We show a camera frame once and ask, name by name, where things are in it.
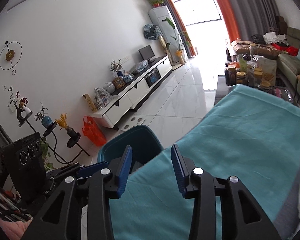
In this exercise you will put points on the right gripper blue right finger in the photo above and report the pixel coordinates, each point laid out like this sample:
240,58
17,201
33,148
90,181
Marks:
242,216

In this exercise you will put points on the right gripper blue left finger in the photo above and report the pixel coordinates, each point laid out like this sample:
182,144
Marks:
60,216

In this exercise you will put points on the pink sleeved left forearm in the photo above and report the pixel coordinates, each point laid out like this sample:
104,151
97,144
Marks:
14,230

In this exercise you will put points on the teal plastic trash bin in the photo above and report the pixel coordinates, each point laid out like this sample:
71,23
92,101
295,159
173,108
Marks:
144,143

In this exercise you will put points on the black plant stand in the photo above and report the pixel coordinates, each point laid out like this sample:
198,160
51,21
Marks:
23,115

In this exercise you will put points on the orange plastic bag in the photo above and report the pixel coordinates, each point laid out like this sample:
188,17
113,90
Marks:
91,130

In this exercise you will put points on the teal and grey tablecloth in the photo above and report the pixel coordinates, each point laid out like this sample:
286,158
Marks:
249,134

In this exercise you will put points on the white bathroom scale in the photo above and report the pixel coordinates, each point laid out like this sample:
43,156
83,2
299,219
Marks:
132,122

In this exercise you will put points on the white tv cabinet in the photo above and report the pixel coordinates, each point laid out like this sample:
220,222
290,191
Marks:
134,94

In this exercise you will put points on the cluttered black coffee table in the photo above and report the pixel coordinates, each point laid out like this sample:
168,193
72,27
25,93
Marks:
257,66

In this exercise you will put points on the green sectional sofa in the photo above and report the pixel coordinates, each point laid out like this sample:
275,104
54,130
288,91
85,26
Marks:
289,65

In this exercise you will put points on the small black monitor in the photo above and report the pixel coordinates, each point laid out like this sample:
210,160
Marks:
147,53

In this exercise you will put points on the white standing air conditioner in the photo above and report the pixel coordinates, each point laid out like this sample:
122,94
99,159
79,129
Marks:
157,16

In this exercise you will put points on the tall potted plant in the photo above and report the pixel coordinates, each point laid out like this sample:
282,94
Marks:
179,42

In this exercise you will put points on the orange and grey curtain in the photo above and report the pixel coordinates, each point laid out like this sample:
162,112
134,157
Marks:
244,18

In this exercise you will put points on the round wall clock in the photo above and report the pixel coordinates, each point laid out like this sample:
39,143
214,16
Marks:
10,56

